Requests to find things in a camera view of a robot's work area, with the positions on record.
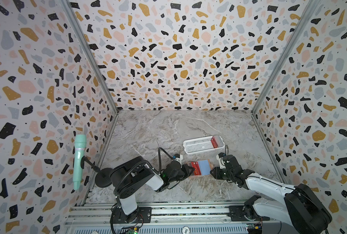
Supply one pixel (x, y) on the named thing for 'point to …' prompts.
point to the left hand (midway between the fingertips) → (200, 169)
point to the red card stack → (214, 143)
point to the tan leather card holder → (202, 167)
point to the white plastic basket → (203, 145)
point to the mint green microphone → (79, 149)
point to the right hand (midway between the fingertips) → (214, 172)
